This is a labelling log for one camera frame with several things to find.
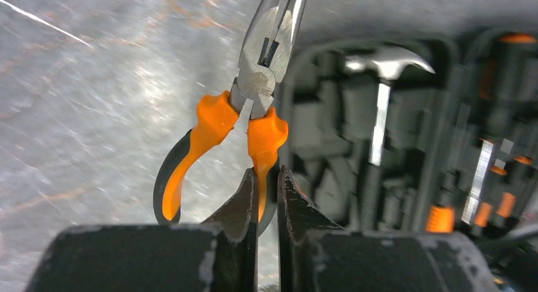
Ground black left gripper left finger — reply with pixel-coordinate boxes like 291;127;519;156
26;169;258;291

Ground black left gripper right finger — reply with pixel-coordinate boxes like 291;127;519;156
277;167;497;291

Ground black plastic tool case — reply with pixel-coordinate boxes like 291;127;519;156
279;29;537;239

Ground small orange black screwdriver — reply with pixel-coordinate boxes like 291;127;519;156
461;140;495;225

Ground steel claw hammer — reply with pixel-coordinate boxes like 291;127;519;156
343;46;435;230

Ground orange handle pliers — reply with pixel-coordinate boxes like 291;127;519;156
153;0;306;232

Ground large orange handle screwdriver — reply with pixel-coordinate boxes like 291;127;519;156
426;205;455;233

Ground thin orange black screwdriver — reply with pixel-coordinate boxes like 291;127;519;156
473;166;507;230

